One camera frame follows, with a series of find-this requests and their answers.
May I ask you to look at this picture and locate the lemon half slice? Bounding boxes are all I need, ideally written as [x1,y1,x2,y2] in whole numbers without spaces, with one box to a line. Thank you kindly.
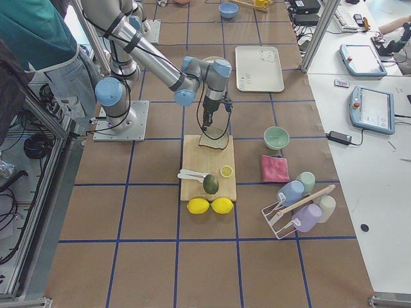
[220,165,234,178]

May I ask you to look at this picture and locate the cream mug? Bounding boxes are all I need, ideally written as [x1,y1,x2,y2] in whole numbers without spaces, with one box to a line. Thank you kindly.
[313,195,336,223]

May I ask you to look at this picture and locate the black power adapter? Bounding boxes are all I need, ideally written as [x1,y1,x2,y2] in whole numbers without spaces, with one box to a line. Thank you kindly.
[326,130,352,146]

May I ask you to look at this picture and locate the cream round plate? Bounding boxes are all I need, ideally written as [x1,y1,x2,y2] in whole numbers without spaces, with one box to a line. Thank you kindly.
[202,56,225,63]

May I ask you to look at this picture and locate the blue mug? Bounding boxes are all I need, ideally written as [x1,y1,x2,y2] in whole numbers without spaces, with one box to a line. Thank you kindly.
[277,180,304,207]

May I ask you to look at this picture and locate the near teach pendant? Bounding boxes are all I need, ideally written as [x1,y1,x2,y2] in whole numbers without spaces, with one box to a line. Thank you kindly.
[349,86,395,135]

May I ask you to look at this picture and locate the white keyboard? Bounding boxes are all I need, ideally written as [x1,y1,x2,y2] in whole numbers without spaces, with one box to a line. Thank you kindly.
[333,6,360,33]

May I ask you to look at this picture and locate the wooden dish rack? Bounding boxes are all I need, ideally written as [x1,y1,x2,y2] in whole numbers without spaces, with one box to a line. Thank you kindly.
[230,0,273,13]

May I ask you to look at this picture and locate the purple mug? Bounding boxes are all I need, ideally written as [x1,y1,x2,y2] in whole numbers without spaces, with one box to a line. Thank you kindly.
[292,203,322,232]

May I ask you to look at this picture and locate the cream bear tray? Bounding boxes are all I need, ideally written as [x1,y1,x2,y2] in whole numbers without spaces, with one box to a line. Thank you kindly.
[235,46,284,92]

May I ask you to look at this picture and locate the person in teal shirt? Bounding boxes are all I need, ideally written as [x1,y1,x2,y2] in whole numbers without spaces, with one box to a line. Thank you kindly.
[1,1,101,129]

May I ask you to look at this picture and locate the wooden cutting board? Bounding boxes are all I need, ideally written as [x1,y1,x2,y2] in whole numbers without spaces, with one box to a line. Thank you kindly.
[180,135,237,201]

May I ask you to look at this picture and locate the green avocado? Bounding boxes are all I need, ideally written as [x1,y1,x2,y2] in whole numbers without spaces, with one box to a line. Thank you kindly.
[202,174,219,194]

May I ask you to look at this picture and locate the teach pendant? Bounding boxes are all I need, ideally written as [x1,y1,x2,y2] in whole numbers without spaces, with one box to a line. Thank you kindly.
[349,86,395,135]
[339,44,387,78]

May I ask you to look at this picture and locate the far teach pendant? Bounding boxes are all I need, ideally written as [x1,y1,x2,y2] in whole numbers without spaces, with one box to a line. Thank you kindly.
[339,44,387,78]

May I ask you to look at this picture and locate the white wire mug rack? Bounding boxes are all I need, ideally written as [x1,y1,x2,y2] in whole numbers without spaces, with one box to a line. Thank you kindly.
[261,184,335,239]

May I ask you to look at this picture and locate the yellow lemon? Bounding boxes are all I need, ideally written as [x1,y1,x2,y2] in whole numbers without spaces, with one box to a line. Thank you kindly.
[187,198,210,214]
[211,198,234,214]

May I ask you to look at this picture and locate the green bowl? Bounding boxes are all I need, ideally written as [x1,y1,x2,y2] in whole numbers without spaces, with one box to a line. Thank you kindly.
[263,126,290,150]

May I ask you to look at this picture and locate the aluminium frame post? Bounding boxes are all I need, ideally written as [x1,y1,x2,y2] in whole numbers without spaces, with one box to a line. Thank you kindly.
[300,0,340,73]

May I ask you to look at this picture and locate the right yellow lemon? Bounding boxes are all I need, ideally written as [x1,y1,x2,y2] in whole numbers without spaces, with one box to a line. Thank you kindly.
[211,198,234,214]

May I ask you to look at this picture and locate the left yellow lemon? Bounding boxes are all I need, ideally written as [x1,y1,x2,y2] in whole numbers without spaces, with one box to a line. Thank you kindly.
[187,198,210,214]

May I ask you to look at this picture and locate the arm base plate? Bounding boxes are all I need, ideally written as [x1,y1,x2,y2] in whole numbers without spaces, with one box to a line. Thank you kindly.
[142,19,161,44]
[92,99,149,142]

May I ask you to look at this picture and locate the white plastic fork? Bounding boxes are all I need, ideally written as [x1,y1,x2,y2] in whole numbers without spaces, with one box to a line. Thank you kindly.
[177,173,204,183]

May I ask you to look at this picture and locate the pink cloth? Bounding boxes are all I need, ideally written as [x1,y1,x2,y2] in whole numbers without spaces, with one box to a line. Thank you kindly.
[261,155,290,183]

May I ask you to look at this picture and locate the blue bowl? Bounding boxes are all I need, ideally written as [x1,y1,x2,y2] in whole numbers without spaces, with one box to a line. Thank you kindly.
[218,2,239,19]

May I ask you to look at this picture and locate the bread slice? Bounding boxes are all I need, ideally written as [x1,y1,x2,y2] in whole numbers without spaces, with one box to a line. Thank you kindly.
[198,127,229,150]

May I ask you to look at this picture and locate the green mug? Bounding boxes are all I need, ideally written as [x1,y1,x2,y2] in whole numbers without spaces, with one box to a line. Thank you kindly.
[295,171,315,196]

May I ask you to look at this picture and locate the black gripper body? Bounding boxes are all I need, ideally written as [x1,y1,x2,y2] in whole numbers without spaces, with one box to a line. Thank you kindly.
[202,96,232,127]

